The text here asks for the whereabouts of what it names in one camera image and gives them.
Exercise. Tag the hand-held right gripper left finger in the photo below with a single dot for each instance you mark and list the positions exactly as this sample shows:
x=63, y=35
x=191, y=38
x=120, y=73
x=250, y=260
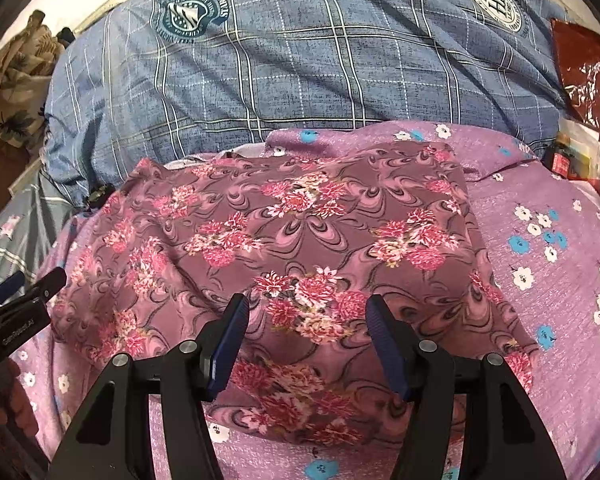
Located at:
x=227, y=347

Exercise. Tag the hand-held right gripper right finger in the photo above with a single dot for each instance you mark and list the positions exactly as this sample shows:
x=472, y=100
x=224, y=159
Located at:
x=387, y=347

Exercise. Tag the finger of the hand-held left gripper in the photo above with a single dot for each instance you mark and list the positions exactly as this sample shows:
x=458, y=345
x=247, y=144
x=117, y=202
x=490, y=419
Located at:
x=5, y=287
x=47, y=282

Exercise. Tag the pink floral garment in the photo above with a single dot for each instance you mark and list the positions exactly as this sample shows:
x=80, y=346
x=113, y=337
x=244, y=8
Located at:
x=305, y=220

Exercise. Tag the person's left hand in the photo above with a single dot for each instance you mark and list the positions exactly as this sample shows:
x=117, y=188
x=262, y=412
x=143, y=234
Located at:
x=20, y=400

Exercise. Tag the purple floral bed sheet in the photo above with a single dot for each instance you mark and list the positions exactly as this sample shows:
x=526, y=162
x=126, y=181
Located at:
x=530, y=240

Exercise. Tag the beige leaf-pattern cloth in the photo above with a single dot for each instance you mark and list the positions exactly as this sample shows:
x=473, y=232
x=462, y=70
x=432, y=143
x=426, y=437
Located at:
x=15, y=85

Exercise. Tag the dark bottle with red label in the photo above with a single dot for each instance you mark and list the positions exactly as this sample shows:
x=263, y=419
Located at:
x=562, y=162

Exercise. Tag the yellow box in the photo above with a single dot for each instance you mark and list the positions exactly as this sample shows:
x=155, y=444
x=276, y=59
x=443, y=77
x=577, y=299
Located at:
x=582, y=162

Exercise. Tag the blue plaid quilt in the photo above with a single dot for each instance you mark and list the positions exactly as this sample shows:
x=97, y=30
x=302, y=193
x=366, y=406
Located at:
x=305, y=70

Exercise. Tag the red plastic bag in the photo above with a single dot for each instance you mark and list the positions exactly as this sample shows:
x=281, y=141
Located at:
x=587, y=70

